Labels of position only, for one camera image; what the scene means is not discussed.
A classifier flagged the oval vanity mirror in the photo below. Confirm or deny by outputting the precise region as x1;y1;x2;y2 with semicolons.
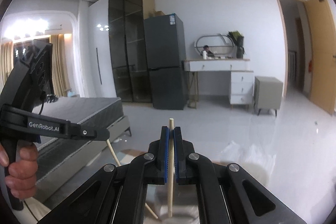
194;34;236;58

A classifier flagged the dark glass cabinet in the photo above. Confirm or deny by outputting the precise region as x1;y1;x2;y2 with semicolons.
108;0;151;103

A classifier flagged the grey nightstand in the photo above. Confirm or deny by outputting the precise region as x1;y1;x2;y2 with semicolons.
253;76;283;116

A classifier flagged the grey quilted bed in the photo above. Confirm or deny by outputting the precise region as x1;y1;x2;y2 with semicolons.
33;97;130;202

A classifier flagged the dark grey refrigerator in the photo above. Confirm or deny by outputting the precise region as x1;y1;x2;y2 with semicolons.
144;14;187;110

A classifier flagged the white bottle on desk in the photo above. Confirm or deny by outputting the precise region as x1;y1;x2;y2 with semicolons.
202;50;208;60

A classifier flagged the beige curtain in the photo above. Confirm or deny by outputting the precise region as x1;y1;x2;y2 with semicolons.
50;34;71;97

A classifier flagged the white wardrobe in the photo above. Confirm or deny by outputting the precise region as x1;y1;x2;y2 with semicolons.
88;0;116;98

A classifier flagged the person's left hand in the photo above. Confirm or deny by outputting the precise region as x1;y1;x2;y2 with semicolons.
1;143;38;200

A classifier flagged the yellow wooden door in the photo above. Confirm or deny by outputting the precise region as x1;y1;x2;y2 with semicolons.
305;0;335;115

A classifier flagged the white dressing desk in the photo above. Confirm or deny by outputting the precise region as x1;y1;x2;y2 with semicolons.
183;58;254;109

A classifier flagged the plant in black wrap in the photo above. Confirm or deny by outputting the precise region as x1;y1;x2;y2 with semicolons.
227;31;245;59

